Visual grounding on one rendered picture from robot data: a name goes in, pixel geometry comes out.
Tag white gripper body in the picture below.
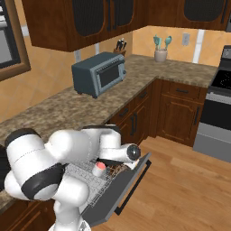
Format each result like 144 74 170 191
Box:
127 159 141 170

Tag brown bowl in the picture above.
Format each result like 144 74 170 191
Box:
105 162 131 177

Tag dark grey dishwasher door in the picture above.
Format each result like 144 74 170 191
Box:
80 152 152 228

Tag white cup with red inside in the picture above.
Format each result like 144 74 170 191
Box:
91 161 107 178

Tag dark wood cupboard door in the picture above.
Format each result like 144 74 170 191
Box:
156 94 206 148

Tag dark wood cupboard doors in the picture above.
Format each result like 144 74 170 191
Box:
118 102 153 146

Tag dark wood drawer front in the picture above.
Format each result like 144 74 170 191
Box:
115 100 135 123
133 85 153 106
160 80 208 103

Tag steel oven with hob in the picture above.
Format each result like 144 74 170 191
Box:
192 44 231 163

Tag blue-grey toaster oven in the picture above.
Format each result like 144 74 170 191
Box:
70 51 128 99

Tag beige utensil pot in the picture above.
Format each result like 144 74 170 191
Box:
153 48 169 63

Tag wooden knife block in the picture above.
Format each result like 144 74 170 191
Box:
113 38 128 58

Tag dark wood base cupboard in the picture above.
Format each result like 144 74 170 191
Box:
0 197 59 231

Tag teal spatula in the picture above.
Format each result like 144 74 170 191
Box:
152 34 162 51

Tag teal spoon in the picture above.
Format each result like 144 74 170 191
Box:
163 35 173 51

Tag black dishwasher door handle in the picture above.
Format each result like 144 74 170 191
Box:
115 160 152 217

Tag black cupboard door handle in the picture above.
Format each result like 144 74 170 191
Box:
129 112 139 137
193 106 201 126

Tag wire dishwasher rack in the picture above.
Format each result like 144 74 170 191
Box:
64 159 134 209

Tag dark wood wall cupboards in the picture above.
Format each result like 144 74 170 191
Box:
21 0 149 53
147 0 231 32

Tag wooden window frame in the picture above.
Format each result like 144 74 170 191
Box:
0 0 32 82

